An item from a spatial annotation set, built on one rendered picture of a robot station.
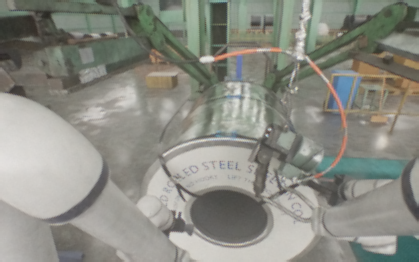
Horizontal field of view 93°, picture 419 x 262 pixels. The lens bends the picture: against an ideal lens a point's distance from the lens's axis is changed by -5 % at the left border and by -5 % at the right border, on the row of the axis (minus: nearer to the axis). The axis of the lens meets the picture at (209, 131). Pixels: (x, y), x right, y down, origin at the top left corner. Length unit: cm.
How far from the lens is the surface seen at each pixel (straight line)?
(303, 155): 96
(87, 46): 101
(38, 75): 103
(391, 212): 43
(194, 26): 569
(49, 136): 30
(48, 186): 30
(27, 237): 49
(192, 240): 170
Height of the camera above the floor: 189
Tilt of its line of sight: 27 degrees down
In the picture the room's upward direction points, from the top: 1 degrees counter-clockwise
